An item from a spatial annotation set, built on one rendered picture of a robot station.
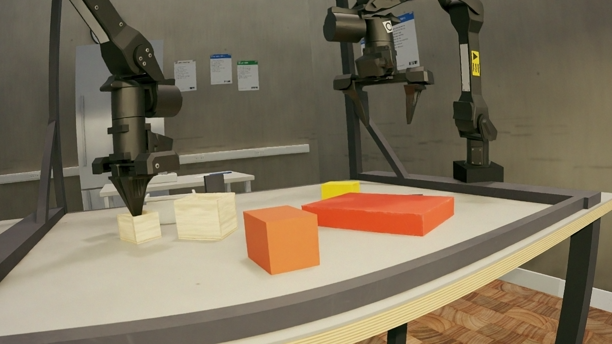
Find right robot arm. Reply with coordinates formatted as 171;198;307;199
69;0;183;153

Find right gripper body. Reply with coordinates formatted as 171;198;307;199
92;117;180;176

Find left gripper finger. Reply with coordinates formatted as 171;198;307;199
404;84;426;125
342;89;370;127

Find yellow block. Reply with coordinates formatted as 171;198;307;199
321;182;360;200

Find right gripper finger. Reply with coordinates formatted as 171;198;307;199
108;176;134;216
120;173;157;216

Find orange cube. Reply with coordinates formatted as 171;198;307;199
243;205;320;275

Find white open box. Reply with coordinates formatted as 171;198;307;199
145;193;192;224

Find flat red-orange board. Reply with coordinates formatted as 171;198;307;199
302;193;454;237

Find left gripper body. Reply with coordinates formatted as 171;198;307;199
333;41;434;91

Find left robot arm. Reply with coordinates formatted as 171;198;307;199
323;0;497;167

